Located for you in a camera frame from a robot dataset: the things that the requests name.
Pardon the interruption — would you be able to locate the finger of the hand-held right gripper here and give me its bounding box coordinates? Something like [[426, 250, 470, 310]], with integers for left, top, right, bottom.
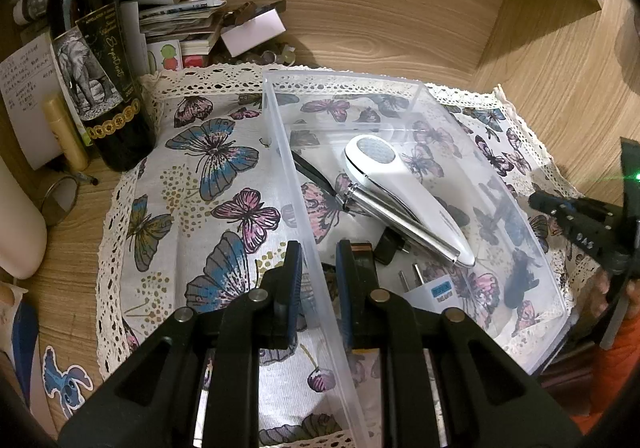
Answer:
[[529, 192, 623, 273]]

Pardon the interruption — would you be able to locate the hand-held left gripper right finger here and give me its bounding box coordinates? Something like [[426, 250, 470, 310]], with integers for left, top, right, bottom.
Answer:
[[335, 239, 583, 448]]

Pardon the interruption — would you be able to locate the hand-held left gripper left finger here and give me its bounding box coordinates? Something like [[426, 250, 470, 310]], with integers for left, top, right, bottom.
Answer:
[[60, 240, 306, 448]]

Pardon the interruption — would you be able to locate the silver metal tool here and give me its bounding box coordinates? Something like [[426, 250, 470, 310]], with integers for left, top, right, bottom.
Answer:
[[290, 150, 461, 263]]

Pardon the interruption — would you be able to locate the white charger plug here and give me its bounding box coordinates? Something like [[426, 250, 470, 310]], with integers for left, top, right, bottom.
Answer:
[[397, 268, 471, 316]]

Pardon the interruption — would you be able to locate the white handheld electric device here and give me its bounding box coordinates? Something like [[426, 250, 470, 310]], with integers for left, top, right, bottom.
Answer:
[[342, 134, 476, 267]]

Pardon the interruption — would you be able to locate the clear plastic storage box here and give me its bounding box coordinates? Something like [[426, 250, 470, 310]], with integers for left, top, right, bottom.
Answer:
[[261, 69, 571, 448]]

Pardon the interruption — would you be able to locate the person's right forearm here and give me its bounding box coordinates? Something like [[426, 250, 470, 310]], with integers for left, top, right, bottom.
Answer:
[[570, 273, 640, 431]]

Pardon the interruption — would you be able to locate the butterfly print lace tablecloth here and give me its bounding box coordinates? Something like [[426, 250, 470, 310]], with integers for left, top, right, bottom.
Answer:
[[95, 64, 596, 448]]

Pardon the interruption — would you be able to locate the pile of coins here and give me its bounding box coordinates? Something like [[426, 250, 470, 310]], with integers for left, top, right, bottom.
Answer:
[[210, 40, 301, 72]]

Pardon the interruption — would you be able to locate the small round mirror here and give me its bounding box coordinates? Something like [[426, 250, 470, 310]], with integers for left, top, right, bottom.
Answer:
[[41, 175, 82, 227]]

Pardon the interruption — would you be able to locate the white paper card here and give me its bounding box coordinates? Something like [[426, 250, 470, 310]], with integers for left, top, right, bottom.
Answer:
[[220, 8, 287, 56]]

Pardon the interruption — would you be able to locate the blue cartoon sticker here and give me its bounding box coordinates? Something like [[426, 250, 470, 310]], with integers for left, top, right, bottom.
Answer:
[[41, 345, 84, 422]]

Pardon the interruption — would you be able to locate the yellow lip balm tube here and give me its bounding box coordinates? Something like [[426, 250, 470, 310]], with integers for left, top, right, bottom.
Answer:
[[42, 95, 91, 171]]

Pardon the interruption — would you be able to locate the dark wine bottle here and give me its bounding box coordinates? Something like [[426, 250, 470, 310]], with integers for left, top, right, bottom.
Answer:
[[47, 0, 157, 173]]

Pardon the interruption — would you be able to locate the cream plastic bottle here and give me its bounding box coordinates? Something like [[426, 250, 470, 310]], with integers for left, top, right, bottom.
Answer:
[[0, 160, 48, 279]]

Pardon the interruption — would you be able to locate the blue white packet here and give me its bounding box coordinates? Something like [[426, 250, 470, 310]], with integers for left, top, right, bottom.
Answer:
[[0, 280, 41, 410]]

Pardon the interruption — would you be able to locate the stack of magazines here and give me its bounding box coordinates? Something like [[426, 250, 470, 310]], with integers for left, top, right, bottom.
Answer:
[[12, 0, 288, 72]]

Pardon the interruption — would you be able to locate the handwritten white paper note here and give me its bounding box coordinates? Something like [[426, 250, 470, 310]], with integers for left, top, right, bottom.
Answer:
[[0, 35, 68, 169]]

